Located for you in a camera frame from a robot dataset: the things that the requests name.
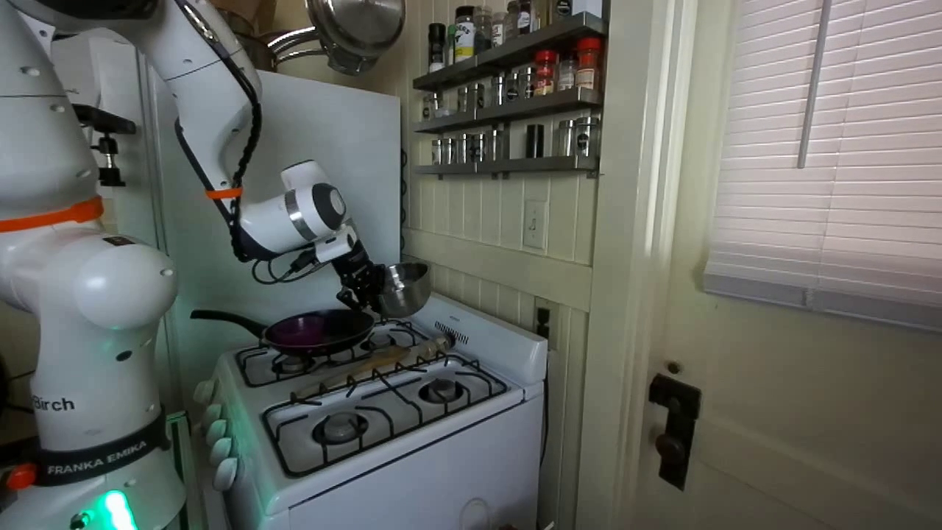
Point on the hanging steel pan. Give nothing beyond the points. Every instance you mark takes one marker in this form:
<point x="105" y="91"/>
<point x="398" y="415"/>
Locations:
<point x="358" y="23"/>

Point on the white board panel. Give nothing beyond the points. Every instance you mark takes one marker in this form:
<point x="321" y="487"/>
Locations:
<point x="324" y="126"/>

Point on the white light switch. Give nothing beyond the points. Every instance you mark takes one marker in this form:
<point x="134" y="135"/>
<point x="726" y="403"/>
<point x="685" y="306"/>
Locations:
<point x="533" y="223"/>

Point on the white stove knob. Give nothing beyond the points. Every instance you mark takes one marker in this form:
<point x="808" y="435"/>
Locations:
<point x="228" y="475"/>
<point x="223" y="450"/>
<point x="205" y="391"/>
<point x="215" y="428"/>

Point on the black stove grate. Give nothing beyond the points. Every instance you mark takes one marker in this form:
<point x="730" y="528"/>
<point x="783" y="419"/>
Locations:
<point x="283" y="375"/>

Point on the dark spice bottle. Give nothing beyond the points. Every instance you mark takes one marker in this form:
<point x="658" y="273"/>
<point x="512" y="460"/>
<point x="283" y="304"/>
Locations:
<point x="436" y="47"/>

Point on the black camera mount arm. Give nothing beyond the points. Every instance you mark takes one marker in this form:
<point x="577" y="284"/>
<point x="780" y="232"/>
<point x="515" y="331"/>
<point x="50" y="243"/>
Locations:
<point x="106" y="156"/>

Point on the silver metal bowl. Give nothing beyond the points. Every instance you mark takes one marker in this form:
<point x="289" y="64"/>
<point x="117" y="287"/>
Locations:
<point x="408" y="290"/>

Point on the black frying pan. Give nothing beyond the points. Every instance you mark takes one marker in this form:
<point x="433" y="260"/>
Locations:
<point x="230" y="323"/>

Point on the red spice jar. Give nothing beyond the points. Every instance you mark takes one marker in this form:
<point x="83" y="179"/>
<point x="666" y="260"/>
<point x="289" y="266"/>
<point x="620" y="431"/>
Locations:
<point x="586" y="64"/>
<point x="546" y="75"/>

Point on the white paper sheet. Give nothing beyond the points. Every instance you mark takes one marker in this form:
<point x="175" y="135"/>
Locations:
<point x="99" y="67"/>

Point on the metal spice rack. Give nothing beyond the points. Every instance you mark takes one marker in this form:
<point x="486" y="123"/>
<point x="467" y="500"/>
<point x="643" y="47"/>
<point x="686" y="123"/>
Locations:
<point x="511" y="166"/>

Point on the black wall plug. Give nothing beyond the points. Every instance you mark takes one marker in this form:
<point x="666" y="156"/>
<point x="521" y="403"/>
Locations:
<point x="542" y="322"/>

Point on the white gas stove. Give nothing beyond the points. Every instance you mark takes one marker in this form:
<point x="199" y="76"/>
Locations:
<point x="393" y="434"/>
<point x="442" y="472"/>

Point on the large white spice bottle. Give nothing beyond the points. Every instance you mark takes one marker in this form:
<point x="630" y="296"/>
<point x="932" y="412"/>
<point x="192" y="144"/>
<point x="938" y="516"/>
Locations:
<point x="464" y="35"/>

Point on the black door lock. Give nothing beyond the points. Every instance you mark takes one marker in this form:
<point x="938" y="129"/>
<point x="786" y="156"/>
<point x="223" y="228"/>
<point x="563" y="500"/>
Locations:
<point x="679" y="431"/>

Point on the small dark spice jar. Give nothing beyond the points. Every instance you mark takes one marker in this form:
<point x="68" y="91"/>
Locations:
<point x="533" y="138"/>

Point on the white blind wand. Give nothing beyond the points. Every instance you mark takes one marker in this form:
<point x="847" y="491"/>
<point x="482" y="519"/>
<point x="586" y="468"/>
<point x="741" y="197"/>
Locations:
<point x="813" y="89"/>

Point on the glass spice jar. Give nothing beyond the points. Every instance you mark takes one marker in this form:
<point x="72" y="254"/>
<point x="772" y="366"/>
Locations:
<point x="586" y="135"/>

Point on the white door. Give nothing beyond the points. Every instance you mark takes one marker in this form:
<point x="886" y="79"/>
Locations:
<point x="804" y="422"/>

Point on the spice bottle with black cap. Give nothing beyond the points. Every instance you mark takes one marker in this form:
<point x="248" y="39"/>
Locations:
<point x="446" y="341"/>

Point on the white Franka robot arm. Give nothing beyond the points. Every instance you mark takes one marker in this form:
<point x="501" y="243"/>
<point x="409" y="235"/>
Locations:
<point x="89" y="391"/>

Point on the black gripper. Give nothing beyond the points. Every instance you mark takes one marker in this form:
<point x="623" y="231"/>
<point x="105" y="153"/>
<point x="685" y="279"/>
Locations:
<point x="359" y="266"/>

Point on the white window blind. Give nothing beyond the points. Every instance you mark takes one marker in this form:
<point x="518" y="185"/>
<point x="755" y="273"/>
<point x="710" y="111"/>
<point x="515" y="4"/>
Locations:
<point x="864" y="194"/>

